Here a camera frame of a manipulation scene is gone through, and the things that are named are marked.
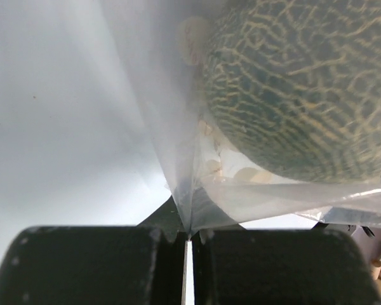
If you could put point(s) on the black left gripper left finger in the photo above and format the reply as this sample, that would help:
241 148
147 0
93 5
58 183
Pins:
142 264

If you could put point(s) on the wooden mallet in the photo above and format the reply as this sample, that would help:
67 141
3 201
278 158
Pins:
375 267

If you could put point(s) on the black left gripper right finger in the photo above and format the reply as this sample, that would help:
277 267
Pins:
233 265

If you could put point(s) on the green netted fake melon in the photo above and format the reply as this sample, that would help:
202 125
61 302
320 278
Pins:
295 86

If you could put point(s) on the clear zip top bag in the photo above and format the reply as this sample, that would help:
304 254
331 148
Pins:
192 151

